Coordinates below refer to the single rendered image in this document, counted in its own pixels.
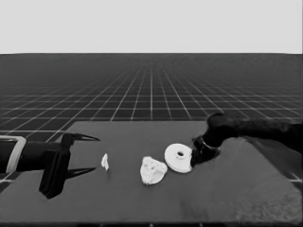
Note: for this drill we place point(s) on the large thick white disc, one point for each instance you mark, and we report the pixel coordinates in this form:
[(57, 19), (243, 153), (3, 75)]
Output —
[(173, 160)]

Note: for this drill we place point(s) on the small white T-shaped piece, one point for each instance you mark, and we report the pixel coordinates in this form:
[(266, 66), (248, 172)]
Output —
[(105, 164)]

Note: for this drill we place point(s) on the white round pinned carrier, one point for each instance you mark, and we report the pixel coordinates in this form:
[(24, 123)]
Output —
[(156, 180)]

